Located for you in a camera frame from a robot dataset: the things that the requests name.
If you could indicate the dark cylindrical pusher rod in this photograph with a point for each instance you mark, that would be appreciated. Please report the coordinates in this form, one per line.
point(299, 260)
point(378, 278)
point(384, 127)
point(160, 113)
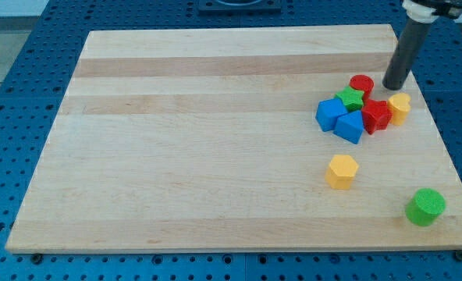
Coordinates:
point(409, 44)

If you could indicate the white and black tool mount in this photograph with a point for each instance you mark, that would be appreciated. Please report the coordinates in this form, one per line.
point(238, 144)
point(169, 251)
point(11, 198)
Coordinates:
point(428, 11)

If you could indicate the yellow heart block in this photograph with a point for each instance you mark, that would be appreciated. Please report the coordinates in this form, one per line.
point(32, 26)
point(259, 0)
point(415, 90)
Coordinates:
point(399, 106)

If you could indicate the red star block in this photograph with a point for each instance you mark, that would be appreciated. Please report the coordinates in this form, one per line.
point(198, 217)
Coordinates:
point(376, 115)

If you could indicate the green star block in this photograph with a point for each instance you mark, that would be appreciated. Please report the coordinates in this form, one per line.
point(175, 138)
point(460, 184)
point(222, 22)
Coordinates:
point(351, 98)

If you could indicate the red cylinder block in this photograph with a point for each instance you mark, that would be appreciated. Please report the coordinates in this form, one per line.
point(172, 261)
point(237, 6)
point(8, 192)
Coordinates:
point(362, 83)

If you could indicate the blue triangle block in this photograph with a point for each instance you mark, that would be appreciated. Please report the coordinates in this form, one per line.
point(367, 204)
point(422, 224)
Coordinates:
point(350, 127)

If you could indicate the blue cube block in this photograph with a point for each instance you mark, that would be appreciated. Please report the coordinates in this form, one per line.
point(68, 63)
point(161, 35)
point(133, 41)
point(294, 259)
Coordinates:
point(328, 111)

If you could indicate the yellow hexagon block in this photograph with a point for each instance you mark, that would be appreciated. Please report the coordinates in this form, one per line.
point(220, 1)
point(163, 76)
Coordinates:
point(341, 172)

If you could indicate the green cylinder block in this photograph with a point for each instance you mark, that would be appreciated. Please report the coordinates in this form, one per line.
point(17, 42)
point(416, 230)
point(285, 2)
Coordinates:
point(425, 207)

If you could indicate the light wooden board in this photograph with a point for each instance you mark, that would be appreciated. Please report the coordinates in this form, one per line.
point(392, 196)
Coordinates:
point(205, 140)

